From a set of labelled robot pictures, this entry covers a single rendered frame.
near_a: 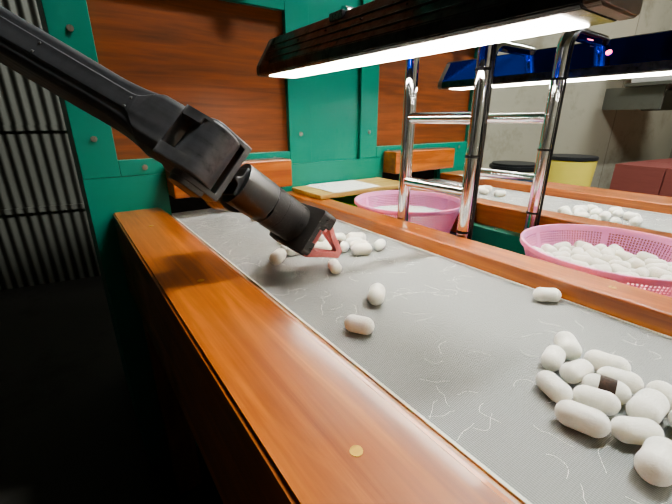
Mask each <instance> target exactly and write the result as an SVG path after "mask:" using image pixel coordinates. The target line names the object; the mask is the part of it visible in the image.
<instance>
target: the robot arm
mask: <svg viewBox="0 0 672 504"><path fill-rule="evenodd" d="M0 63H2V64H3V65H5V66H7V67H9V68H10V69H12V70H14V71H16V72H17V73H19V74H21V75H22V76H24V77H26V78H28V79H29V80H31V81H33V82H35V83H36V84H38V85H40V86H42V87H43V88H45V89H47V90H49V91H50V92H52V93H54V94H55V95H57V96H59V97H61V98H62V99H64V100H66V101H68V102H69V103H71V104H73V105H75V106H76V107H78V108H80V109H81V110H83V111H85V112H87V113H88V114H90V115H92V116H94V117H95V118H97V119H99V120H101V121H102V122H104V123H106V124H107V125H109V126H111V127H113V128H114V129H116V130H117V131H119V132H121V133H122V134H123V135H125V136H126V137H128V138H129V139H130V140H132V141H133V142H134V143H135V144H136V145H138V146H139V147H140V148H141V149H142V150H143V152H144V153H145V154H146V155H148V156H149V157H151V158H153V159H154V160H156V161H158V162H160V163H161V164H162V165H163V167H164V168H165V170H166V171H168V172H169V173H170V176H169V177H168V179H169V181H170V182H171V183H173V184H174V185H175V186H177V187H178V188H179V189H181V190H182V191H184V192H185V193H186V194H188V195H189V196H191V197H199V198H202V199H203V200H204V201H205V202H206V203H207V205H208V206H210V207H211V208H213V209H215V210H220V211H227V212H235V213H240V212H241V213H243V214H244V215H246V216H247V217H249V218H251V219H252V220H254V221H257V222H258V223H259V224H260V225H261V226H263V227H265V228H266V229H268V230H269V231H270V233H269V235H270V236H271V237H273V239H274V240H276V241H277V242H279V243H281V244H282V245H284V246H286V247H288V248H290V249H291V250H293V251H294V252H296V253H299V254H300V255H302V256H304V257H326V258H339V256H340V254H341V253H342V249H341V247H340V244H339V242H338V240H337V238H336V235H335V232H334V228H333V226H334V224H335V223H336V218H335V217H334V216H332V215H331V214H330V213H329V212H327V211H325V210H323V209H320V208H317V207H314V206H310V205H307V204H304V203H301V202H299V201H298V200H297V199H295V198H294V197H293V196H291V195H290V194H289V193H287V192H286V191H285V190H283V189H282V188H280V187H279V186H278V185H277V184H276V183H274V182H273V181H272V180H270V179H269V178H268V177H266V176H265V175H264V174H262V173H261V172H260V171H258V170H257V169H256V168H254V167H253V166H252V165H250V164H244V165H242V164H243V162H244V161H245V159H246V158H247V156H248V155H249V153H250V152H251V150H252V148H251V147H249V146H248V145H247V144H246V143H245V142H244V141H243V140H242V139H241V138H240V137H238V136H237V135H236V134H235V133H234V132H233V131H232V130H231V129H230V128H229V127H227V126H226V125H225V124H224V123H222V122H221V121H219V120H217V119H215V118H210V117H209V116H207V115H205V114H204V113H202V112H200V111H199V110H197V109H195V108H193V107H192V106H190V105H188V104H187V105H186V106H184V105H183V104H181V103H179V102H177V101H176V100H174V99H172V98H171V97H169V96H167V95H161V94H158V93H155V92H152V91H150V90H147V89H145V88H143V87H140V86H138V85H136V84H134V83H132V82H130V81H128V80H126V79H125V78H123V77H121V76H119V75H118V74H116V73H114V72H113V71H111V70H109V69H107V68H106V67H104V66H102V65H101V64H99V63H97V62H96V61H94V60H92V59H91V58H89V57H87V56H85V55H84V54H82V53H80V52H79V51H77V50H75V49H74V48H72V47H70V46H69V45H67V44H65V43H63V42H62V41H60V40H58V39H57V38H55V37H53V36H52V35H50V34H48V33H46V32H45V31H43V30H41V29H40V28H38V27H36V26H35V25H33V24H31V23H30V22H28V21H26V20H24V19H23V18H21V17H19V16H18V15H16V14H14V13H13V12H11V11H9V10H8V9H6V8H4V7H2V6H1V5H0ZM241 165H242V166H241ZM322 234H323V236H324V237H325V238H326V240H327V241H328V243H329V244H330V246H331V247H332V249H331V250H325V249H320V248H315V247H314V246H315V245H316V243H317V241H318V240H319V238H320V236H321V235H322Z"/></svg>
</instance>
